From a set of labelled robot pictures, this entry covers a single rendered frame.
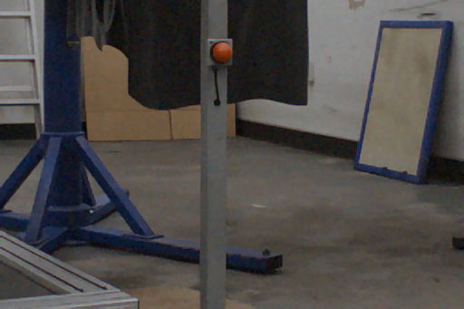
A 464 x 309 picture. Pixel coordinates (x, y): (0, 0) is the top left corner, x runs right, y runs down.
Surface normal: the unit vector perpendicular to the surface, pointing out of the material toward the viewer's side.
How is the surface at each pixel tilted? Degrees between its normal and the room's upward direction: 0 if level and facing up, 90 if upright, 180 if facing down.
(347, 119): 90
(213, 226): 90
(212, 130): 90
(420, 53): 80
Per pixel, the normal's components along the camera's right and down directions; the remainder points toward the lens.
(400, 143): -0.91, -0.20
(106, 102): 0.37, -0.16
